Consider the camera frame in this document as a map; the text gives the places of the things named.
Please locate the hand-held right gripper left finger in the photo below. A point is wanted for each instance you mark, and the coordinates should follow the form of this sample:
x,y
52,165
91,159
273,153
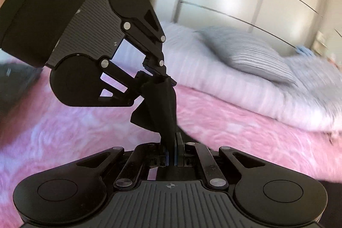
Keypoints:
x,y
166,159

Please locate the pink fluffy blanket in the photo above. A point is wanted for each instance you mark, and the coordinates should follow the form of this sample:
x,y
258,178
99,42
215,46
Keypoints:
x,y
240,137

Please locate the dark cloth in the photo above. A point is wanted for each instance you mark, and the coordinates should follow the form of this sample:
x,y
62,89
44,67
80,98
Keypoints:
x,y
16,81

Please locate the black cloth garment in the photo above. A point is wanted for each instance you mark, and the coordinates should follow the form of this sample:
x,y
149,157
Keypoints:
x,y
160,110

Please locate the blue cloth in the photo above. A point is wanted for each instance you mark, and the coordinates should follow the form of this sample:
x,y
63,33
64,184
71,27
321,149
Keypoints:
x,y
304,51

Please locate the white striped duvet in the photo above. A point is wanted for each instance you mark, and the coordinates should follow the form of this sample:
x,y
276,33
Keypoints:
x,y
213,89

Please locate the grey striped pillow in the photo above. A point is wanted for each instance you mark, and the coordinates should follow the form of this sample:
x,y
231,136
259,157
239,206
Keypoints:
x,y
245,54

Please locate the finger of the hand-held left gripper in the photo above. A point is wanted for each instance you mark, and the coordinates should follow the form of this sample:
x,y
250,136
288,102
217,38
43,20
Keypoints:
x,y
152,79
152,63

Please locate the light grey cloth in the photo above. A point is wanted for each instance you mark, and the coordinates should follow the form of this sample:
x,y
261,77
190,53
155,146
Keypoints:
x,y
318,78

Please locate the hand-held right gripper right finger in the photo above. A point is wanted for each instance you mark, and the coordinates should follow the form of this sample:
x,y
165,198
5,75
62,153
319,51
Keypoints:
x,y
176,156

